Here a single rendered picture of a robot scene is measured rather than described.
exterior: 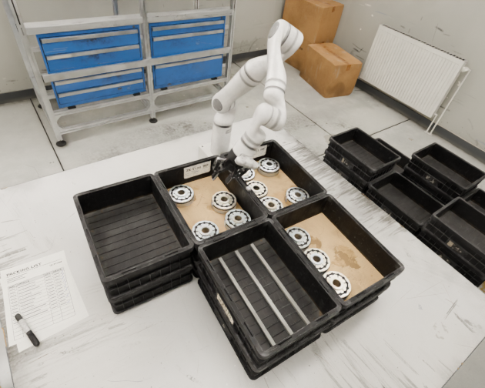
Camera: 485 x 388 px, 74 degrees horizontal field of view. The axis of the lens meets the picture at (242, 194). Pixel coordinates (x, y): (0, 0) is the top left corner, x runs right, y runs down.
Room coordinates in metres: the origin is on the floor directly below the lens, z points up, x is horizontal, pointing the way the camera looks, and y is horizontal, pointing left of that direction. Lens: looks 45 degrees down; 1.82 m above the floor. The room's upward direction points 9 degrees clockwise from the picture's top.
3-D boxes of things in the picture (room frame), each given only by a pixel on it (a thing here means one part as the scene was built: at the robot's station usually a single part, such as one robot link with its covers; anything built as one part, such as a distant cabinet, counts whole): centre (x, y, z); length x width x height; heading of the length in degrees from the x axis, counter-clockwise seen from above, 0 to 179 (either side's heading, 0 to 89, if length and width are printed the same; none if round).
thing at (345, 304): (0.74, -0.35, 0.92); 0.40 x 0.30 x 0.02; 38
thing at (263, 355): (0.55, -0.12, 0.92); 0.40 x 0.30 x 0.02; 38
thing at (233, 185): (0.87, 0.13, 0.87); 0.40 x 0.30 x 0.11; 38
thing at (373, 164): (1.86, -0.77, 0.37); 0.40 x 0.30 x 0.45; 41
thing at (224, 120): (1.33, 0.14, 1.03); 0.09 x 0.09 x 0.17; 60
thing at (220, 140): (1.32, 0.15, 0.87); 0.09 x 0.09 x 0.17; 35
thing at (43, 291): (0.48, 0.64, 0.70); 0.33 x 0.23 x 0.01; 41
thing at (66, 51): (2.36, 1.27, 0.60); 0.72 x 0.03 x 0.56; 131
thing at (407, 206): (1.57, -1.03, 0.31); 0.40 x 0.30 x 0.34; 41
